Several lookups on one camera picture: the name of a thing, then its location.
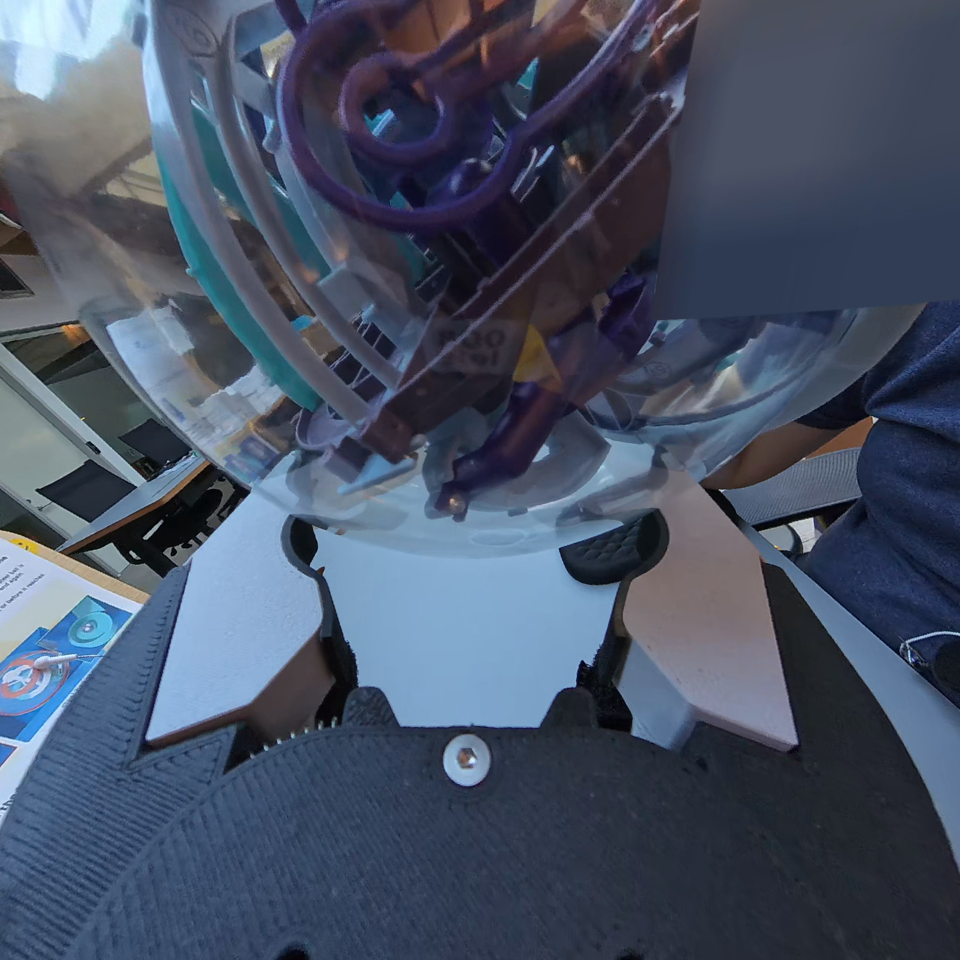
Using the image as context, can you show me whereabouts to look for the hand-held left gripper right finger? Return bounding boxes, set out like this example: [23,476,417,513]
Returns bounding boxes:
[558,480,800,753]

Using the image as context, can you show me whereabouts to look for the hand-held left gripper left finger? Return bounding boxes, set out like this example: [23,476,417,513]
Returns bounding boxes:
[144,487,357,747]

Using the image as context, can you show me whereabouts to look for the clear plastic maze ball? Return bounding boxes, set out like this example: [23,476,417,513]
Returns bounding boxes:
[0,0,927,560]

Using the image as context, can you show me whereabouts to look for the person's right forearm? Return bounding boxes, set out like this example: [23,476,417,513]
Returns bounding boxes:
[705,416,875,490]

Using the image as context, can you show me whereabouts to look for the wooden top desk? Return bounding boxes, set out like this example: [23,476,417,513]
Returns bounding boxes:
[58,450,249,579]

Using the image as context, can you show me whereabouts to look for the grey mesh office chair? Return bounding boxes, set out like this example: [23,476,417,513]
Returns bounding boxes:
[723,448,864,556]

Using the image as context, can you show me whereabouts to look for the printed instruction sheet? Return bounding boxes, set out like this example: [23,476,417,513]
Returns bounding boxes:
[0,531,144,807]

